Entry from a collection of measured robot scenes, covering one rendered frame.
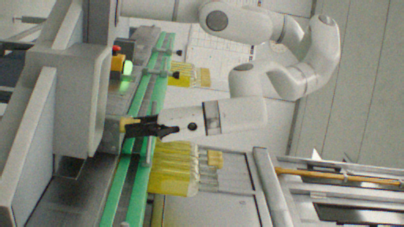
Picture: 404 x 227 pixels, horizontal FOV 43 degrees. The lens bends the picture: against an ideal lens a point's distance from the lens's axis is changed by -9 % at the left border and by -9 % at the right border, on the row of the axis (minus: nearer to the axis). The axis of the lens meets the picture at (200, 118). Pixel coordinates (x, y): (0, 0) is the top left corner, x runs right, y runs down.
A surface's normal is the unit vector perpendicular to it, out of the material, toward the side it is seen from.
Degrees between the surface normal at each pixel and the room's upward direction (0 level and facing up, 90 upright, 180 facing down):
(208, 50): 90
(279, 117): 90
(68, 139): 90
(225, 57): 90
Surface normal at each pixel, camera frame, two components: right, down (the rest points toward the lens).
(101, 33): -0.06, 0.70
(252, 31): 0.07, 0.48
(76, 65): 0.01, 0.29
